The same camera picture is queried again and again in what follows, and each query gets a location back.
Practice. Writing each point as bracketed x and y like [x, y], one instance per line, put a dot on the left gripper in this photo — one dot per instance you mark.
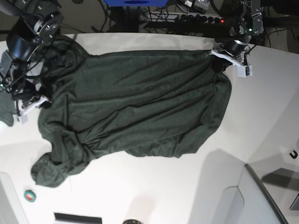
[230, 51]

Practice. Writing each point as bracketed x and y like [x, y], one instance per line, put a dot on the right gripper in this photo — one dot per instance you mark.
[25, 93]

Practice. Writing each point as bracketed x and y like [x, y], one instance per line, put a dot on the dark green t-shirt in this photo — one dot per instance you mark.
[163, 103]

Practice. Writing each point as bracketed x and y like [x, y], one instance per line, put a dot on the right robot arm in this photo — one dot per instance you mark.
[37, 25]

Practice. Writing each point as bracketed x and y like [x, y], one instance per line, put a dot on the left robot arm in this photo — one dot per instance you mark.
[246, 23]

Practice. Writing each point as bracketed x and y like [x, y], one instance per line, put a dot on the grey power strip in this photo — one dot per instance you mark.
[181, 17]

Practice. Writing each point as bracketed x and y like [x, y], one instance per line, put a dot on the green red tape roll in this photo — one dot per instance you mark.
[30, 196]

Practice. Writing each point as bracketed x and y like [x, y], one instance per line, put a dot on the black U-shaped hook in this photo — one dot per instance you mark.
[294, 154]

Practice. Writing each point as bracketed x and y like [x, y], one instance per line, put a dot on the blue plastic bin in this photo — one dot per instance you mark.
[137, 3]

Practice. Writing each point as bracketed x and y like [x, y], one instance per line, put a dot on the small black round object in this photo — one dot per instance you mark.
[131, 221]

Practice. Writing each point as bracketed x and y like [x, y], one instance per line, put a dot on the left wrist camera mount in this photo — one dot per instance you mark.
[244, 71]

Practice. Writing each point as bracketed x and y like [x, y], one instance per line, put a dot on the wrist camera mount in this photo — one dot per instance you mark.
[22, 119]
[244, 71]

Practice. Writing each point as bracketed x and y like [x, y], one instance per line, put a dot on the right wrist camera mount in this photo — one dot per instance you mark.
[22, 119]

